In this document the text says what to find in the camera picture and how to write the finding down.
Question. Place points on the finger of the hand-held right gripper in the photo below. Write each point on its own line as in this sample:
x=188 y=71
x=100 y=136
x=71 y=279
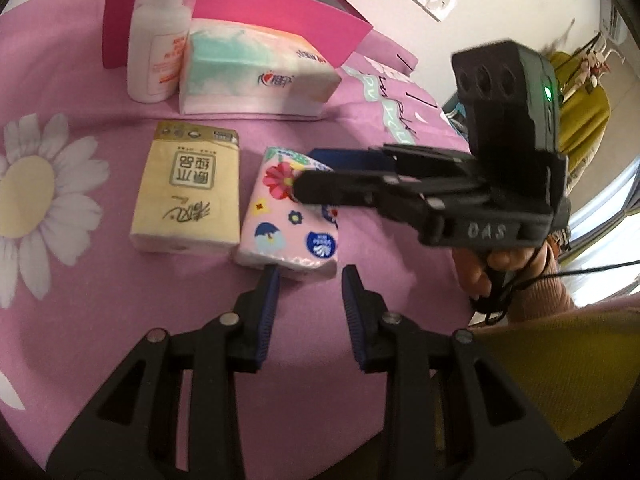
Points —
x=350 y=159
x=340 y=187

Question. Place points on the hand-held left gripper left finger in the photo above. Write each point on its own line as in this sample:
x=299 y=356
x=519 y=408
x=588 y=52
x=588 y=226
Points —
x=267 y=305

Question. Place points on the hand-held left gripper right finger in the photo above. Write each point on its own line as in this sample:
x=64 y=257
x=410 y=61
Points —
x=352 y=305

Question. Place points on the pink floral tissue packet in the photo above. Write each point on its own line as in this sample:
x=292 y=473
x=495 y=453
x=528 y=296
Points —
x=280 y=240

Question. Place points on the yellow tissue packet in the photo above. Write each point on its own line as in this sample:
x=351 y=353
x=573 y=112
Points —
x=185 y=195

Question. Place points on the large soft tissue pack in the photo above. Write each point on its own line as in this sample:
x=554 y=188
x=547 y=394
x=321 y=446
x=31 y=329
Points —
x=240 y=75

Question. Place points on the pink cardboard box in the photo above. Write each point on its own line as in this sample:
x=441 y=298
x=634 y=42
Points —
x=280 y=25

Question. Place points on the white plastic bottle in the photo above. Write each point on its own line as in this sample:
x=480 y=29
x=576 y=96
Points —
x=155 y=35

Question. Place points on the person's right forearm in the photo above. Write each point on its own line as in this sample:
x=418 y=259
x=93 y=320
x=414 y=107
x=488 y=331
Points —
x=545 y=295

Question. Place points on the person's right hand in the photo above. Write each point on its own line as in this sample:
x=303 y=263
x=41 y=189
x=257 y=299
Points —
x=470 y=272

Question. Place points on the yellow coat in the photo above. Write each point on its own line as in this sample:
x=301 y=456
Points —
x=585 y=120

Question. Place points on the hanging plush ornament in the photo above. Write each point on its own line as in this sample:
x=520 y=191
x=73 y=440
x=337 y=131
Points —
x=591 y=72

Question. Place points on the white coat rack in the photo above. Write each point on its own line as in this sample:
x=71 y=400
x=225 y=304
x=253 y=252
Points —
x=600 y=47

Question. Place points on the window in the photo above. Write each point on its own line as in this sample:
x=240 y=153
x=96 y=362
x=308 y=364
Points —
x=610 y=205

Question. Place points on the white air conditioner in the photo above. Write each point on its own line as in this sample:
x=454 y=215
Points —
x=614 y=17

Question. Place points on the pink floral bed sheet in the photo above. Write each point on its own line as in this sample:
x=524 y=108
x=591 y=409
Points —
x=75 y=310

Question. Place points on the person's yellow garment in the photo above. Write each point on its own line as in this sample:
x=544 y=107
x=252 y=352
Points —
x=550 y=370

